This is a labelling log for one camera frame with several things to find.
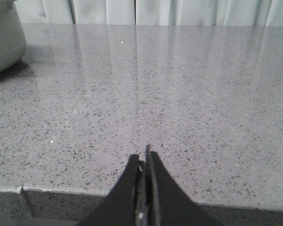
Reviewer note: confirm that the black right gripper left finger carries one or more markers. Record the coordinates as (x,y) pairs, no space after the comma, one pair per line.
(118,208)

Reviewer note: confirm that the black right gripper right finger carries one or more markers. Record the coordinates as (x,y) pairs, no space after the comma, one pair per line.
(168,204)

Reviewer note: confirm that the pale green electric cooking pot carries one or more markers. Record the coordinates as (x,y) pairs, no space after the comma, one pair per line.
(12,37)

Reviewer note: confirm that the white curtain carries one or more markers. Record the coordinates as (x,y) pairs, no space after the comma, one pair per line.
(153,12)

